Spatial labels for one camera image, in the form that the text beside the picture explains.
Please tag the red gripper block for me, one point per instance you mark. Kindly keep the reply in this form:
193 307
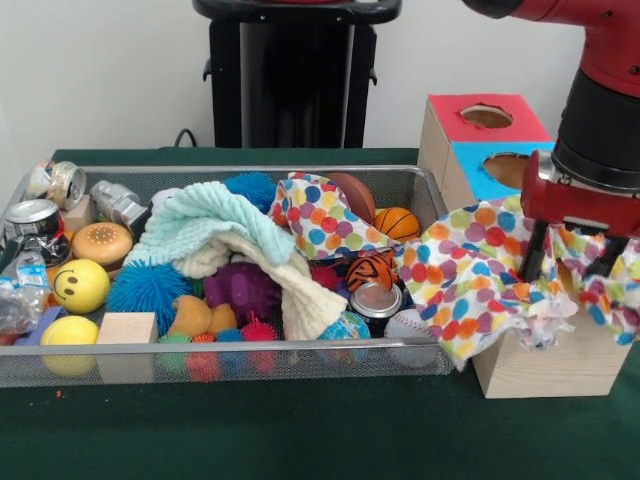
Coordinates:
545 200

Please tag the polka dot cloth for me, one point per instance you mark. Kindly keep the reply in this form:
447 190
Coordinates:
465 280
325 220

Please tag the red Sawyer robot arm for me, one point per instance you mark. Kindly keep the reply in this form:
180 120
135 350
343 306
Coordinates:
610 110

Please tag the wooden box with three holes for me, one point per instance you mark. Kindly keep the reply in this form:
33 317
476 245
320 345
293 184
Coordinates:
550 372

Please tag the shallow clear mesh bin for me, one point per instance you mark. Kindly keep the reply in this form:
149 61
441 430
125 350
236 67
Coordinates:
310 365

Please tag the small orange basketball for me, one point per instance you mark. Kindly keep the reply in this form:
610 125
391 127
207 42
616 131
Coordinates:
397 225

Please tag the white baseball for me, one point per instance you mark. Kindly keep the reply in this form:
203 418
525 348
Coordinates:
405 325

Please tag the cream knit cloth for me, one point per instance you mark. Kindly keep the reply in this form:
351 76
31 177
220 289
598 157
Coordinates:
305 300

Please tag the dark green table cloth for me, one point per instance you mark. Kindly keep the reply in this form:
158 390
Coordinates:
300 435

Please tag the mint green knit cloth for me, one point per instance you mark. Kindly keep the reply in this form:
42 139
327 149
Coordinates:
210 210

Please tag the blue spiky ball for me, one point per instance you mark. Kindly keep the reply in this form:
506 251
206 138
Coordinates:
145 292

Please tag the plain wooden block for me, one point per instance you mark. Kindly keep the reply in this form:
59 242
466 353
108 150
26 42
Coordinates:
127 327

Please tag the toy burger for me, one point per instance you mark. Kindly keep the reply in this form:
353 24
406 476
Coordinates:
102 242

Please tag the yellow smiley ball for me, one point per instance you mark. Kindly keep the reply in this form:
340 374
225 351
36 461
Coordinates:
80 287

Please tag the plain yellow ball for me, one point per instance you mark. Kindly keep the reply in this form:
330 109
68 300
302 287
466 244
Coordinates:
70 331

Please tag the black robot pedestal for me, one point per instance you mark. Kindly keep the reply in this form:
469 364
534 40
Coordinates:
290 75

